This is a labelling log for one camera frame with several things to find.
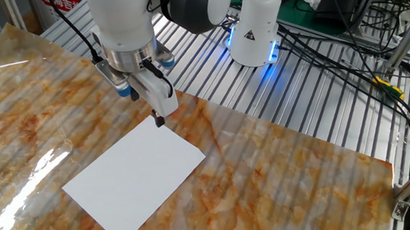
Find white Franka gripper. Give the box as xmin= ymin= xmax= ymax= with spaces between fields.
xmin=89 ymin=18 xmax=182 ymax=134

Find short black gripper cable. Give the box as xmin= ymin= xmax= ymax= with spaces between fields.
xmin=141 ymin=56 xmax=176 ymax=101

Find green mat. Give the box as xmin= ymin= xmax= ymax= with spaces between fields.
xmin=230 ymin=0 xmax=357 ymax=47

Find yellow handled screwdriver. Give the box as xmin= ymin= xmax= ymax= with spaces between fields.
xmin=370 ymin=72 xmax=406 ymax=103

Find long black looped cable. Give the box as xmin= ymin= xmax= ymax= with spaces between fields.
xmin=46 ymin=0 xmax=105 ymax=69

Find white printed paper sheet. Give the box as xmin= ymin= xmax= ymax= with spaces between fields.
xmin=56 ymin=110 xmax=214 ymax=230

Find black bag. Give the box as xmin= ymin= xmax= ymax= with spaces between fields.
xmin=310 ymin=0 xmax=371 ymax=34

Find orange marble pattern mat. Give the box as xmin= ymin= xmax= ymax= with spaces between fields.
xmin=0 ymin=0 xmax=400 ymax=230

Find white sign with red print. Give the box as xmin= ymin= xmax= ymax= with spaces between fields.
xmin=29 ymin=0 xmax=90 ymax=32

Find silver mount plate blue knobs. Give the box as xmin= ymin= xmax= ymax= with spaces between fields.
xmin=93 ymin=38 xmax=179 ymax=100

